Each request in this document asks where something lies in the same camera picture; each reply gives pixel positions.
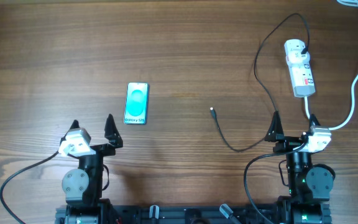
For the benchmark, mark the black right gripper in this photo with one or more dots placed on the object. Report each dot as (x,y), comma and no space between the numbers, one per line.
(291,142)

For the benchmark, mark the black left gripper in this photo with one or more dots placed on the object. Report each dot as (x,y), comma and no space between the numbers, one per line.
(110,134)

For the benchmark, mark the blue Galaxy smartphone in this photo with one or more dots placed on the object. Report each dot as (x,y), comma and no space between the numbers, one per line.
(136,103)

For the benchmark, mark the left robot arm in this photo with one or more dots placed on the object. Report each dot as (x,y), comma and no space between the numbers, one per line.
(83,186)

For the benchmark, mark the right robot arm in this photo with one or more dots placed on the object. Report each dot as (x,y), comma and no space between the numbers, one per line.
(309,184)

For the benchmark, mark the white USB charger plug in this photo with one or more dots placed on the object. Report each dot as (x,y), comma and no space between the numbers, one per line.
(295,58)

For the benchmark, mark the white power strip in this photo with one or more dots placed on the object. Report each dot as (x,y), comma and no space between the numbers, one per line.
(301,76)

